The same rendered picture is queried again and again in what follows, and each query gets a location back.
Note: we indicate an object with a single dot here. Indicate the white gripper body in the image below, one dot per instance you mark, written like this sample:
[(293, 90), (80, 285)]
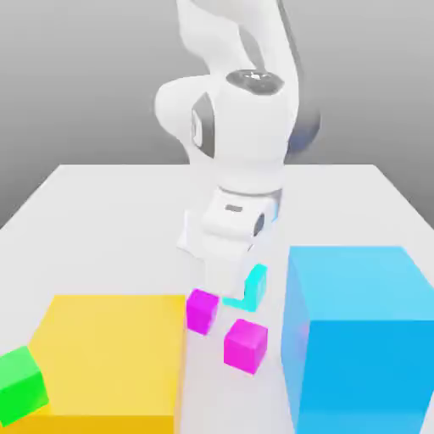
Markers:
[(220, 257)]

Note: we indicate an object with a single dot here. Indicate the small cyan cube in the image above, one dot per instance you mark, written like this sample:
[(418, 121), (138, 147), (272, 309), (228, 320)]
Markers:
[(256, 288)]

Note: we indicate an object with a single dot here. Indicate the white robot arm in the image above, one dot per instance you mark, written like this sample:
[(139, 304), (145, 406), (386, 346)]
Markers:
[(251, 135)]

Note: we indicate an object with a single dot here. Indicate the small magenta cube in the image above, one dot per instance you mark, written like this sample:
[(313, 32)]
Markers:
[(244, 346), (200, 312)]

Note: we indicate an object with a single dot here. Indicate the small green cube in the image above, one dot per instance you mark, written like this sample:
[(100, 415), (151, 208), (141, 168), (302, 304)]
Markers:
[(20, 386)]

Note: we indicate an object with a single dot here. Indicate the large yellow box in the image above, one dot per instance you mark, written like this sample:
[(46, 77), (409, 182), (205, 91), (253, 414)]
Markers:
[(112, 352)]

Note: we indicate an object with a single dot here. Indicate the large blue box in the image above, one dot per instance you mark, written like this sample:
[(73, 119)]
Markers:
[(362, 339)]

